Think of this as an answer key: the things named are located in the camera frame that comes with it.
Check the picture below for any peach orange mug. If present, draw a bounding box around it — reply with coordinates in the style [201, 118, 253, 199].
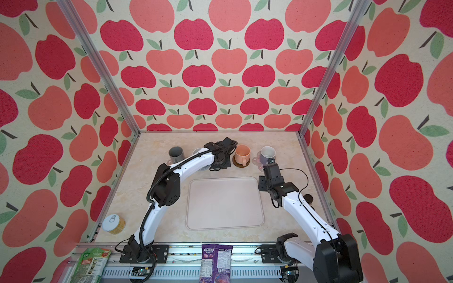
[234, 145, 251, 165]

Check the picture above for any round brown wooden coaster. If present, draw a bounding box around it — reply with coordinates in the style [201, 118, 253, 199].
[232, 157, 250, 168]

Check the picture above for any white lilac handled mug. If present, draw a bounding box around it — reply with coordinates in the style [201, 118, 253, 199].
[260, 146, 276, 165]

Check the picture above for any grey mug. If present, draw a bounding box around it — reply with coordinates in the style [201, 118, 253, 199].
[168, 146, 185, 164]

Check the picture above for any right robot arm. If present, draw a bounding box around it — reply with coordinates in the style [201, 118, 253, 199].
[260, 163, 364, 283]

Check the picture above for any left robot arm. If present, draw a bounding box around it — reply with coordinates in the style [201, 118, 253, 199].
[122, 137, 238, 263]

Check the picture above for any translucent white tray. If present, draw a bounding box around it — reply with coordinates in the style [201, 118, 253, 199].
[186, 177, 265, 231]

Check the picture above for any purple snack bag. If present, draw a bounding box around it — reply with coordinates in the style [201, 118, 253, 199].
[199, 244, 233, 283]

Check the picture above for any yellow tin can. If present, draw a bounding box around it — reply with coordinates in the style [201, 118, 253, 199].
[101, 214, 126, 235]

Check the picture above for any green snack bag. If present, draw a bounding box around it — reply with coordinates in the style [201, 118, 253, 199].
[70, 248, 112, 283]

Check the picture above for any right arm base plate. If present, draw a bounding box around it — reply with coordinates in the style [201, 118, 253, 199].
[259, 244, 283, 264]

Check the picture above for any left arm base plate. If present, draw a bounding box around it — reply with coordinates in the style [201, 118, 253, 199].
[119, 245, 169, 264]

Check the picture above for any aluminium front rail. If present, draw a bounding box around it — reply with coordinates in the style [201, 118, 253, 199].
[65, 242, 365, 283]

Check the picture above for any aluminium corner frame post right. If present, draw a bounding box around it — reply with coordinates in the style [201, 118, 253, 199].
[297, 0, 372, 139]

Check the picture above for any aluminium corner frame post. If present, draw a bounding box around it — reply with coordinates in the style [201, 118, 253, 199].
[297, 0, 372, 139]
[57, 0, 141, 137]

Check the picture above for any aluminium corner frame post left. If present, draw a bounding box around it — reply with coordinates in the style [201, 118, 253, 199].
[57, 0, 141, 137]

